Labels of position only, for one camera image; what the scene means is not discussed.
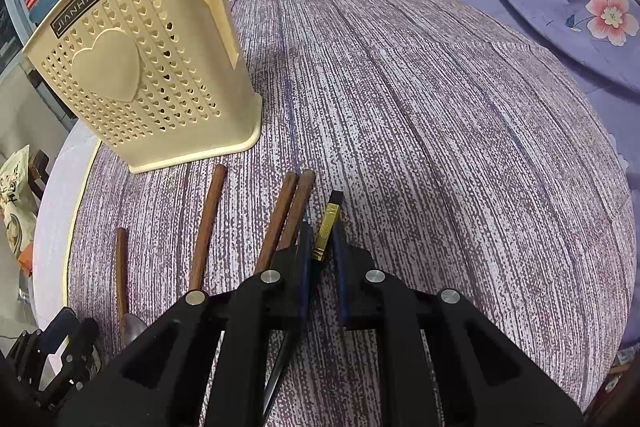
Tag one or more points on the black gold chopstick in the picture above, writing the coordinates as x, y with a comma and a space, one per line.
310, 255

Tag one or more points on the purple striped table mat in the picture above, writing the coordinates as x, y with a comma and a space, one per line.
468, 156

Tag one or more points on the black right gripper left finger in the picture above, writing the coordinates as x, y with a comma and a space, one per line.
204, 361

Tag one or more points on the wooden handled metal spoon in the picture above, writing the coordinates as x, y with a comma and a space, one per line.
130, 326

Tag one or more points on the purple floral cloth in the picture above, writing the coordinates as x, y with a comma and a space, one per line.
550, 16

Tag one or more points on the printed snack bag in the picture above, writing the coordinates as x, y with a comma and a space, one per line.
19, 208

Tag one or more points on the cream plastic utensil holder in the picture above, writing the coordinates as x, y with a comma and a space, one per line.
160, 82

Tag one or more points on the brown wooden chopstick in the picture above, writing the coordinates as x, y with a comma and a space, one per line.
297, 209
205, 229
276, 222

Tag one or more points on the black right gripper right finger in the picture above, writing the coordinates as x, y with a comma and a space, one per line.
440, 360

